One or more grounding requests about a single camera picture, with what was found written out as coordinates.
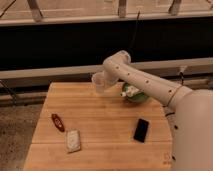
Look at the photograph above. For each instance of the green bowl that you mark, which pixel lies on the green bowl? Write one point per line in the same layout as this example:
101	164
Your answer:
141	97

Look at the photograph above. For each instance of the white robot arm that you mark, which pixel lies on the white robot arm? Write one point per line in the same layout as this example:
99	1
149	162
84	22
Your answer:
192	143

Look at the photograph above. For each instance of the red pocket knife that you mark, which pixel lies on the red pocket knife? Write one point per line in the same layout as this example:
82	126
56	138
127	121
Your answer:
58	122

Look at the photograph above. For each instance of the white tube in bowl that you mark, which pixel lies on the white tube in bowl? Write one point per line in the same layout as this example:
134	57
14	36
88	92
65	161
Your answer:
129	91

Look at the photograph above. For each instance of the translucent white cup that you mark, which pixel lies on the translucent white cup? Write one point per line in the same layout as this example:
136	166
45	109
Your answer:
98	81

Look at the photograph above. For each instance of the black smartphone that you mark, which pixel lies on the black smartphone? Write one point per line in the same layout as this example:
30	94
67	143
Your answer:
141	130

